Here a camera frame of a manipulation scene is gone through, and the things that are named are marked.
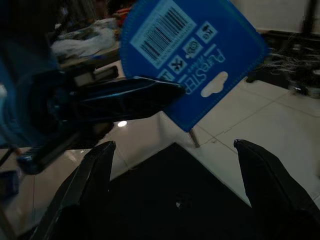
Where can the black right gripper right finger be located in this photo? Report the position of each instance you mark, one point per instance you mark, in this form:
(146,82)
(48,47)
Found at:
(272,190)

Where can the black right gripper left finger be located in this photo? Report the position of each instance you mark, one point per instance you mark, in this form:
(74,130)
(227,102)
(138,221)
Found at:
(85,190)

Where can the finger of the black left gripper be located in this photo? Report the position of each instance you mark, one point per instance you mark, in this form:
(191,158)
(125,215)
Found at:
(125,100)

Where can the blue plastic package with barcode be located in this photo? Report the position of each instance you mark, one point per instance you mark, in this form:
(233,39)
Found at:
(200,60)

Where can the thin metal furniture leg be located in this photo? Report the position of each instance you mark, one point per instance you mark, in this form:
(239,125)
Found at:
(194,137)

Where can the black upright pole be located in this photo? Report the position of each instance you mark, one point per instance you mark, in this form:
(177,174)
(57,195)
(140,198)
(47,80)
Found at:
(310,15)

